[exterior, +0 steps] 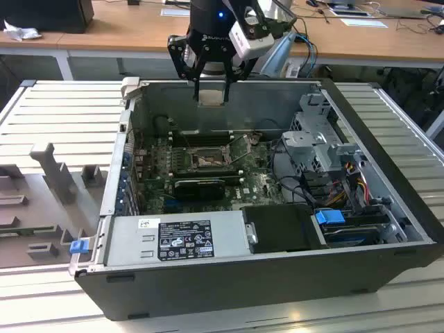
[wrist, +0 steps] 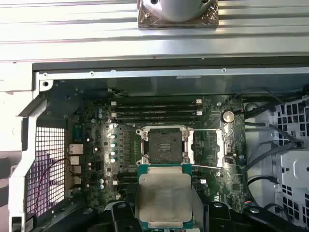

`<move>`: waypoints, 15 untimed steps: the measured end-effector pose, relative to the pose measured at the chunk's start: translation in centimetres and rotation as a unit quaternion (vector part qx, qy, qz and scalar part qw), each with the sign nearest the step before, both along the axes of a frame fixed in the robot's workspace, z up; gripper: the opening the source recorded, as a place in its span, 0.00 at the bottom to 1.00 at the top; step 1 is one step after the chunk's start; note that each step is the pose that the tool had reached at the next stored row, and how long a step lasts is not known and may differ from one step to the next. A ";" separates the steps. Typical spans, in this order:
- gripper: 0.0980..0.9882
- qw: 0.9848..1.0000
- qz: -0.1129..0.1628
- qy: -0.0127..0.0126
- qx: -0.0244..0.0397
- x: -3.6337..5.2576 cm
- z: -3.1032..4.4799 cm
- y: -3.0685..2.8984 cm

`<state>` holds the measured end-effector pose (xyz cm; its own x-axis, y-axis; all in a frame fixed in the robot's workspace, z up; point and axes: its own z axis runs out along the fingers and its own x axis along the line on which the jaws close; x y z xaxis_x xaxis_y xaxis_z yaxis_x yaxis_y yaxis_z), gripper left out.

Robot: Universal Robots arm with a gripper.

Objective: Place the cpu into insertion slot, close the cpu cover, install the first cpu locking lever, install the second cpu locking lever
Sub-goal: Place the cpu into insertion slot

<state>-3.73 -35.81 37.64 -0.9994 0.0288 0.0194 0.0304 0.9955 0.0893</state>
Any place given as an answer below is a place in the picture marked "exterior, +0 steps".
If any RAM stick with black chips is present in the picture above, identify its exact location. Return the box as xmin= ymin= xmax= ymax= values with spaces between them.
xmin=172 ymin=178 xmax=227 ymax=201

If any silver power supply with label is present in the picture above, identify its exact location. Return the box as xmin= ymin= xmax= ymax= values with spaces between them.
xmin=103 ymin=210 xmax=253 ymax=266

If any grey parts rack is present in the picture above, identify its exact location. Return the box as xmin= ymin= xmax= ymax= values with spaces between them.
xmin=0 ymin=142 xmax=108 ymax=268

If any black plastic shroud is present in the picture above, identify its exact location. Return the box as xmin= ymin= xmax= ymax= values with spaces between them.
xmin=241 ymin=204 xmax=327 ymax=254

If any crumpled white paper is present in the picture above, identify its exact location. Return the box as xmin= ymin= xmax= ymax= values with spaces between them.
xmin=3 ymin=19 xmax=42 ymax=42

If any black and grey PC case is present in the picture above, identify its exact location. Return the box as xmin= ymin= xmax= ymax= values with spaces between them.
xmin=69 ymin=76 xmax=444 ymax=322

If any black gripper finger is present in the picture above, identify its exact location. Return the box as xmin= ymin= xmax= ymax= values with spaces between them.
xmin=223 ymin=54 xmax=258 ymax=104
xmin=167 ymin=34 xmax=211 ymax=103

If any blue disk carrier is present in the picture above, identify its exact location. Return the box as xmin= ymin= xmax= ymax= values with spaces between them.
xmin=314 ymin=207 xmax=344 ymax=227

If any CPU socket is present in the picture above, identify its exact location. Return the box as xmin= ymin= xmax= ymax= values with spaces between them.
xmin=185 ymin=145 xmax=233 ymax=171

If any black office chair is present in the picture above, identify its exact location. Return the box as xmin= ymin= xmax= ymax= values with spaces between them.
xmin=377 ymin=67 xmax=444 ymax=133

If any CPU with stained silver top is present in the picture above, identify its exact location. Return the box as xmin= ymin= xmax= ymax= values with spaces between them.
xmin=198 ymin=89 xmax=225 ymax=106

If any metal socket cover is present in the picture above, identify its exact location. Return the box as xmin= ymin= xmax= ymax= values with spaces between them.
xmin=229 ymin=133 xmax=255 ymax=164

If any green motherboard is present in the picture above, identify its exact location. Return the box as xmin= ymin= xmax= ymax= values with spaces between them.
xmin=130 ymin=133 xmax=289 ymax=214

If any yellow red wire bundle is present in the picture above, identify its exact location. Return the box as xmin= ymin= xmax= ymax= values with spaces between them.
xmin=343 ymin=162 xmax=370 ymax=205

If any black RAM slot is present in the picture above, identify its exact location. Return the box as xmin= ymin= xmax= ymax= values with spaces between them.
xmin=169 ymin=134 xmax=232 ymax=139
xmin=171 ymin=165 xmax=237 ymax=171
xmin=170 ymin=142 xmax=232 ymax=147
xmin=172 ymin=169 xmax=240 ymax=175
xmin=172 ymin=173 xmax=244 ymax=180
xmin=169 ymin=130 xmax=232 ymax=136
xmin=170 ymin=138 xmax=232 ymax=143

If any dark hard disk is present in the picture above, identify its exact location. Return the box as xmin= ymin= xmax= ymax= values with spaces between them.
xmin=323 ymin=224 xmax=379 ymax=248

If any metal wire locking lever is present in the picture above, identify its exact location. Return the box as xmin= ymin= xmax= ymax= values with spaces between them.
xmin=169 ymin=118 xmax=191 ymax=152

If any black cable bundle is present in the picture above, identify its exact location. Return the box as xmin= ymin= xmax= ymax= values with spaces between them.
xmin=270 ymin=138 xmax=334 ymax=206

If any silver metal drive cage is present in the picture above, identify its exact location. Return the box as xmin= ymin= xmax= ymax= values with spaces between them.
xmin=280 ymin=92 xmax=361 ymax=174

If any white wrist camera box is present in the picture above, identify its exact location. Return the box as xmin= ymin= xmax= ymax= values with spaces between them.
xmin=230 ymin=6 xmax=275 ymax=60

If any black box on desk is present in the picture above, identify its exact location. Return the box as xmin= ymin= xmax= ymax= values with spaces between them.
xmin=0 ymin=0 xmax=94 ymax=34

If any wooden desk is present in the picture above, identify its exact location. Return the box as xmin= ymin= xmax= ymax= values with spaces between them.
xmin=0 ymin=0 xmax=444 ymax=83

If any white paper sheet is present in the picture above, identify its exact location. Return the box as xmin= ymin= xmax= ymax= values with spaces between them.
xmin=341 ymin=17 xmax=388 ymax=28
xmin=161 ymin=7 xmax=191 ymax=17

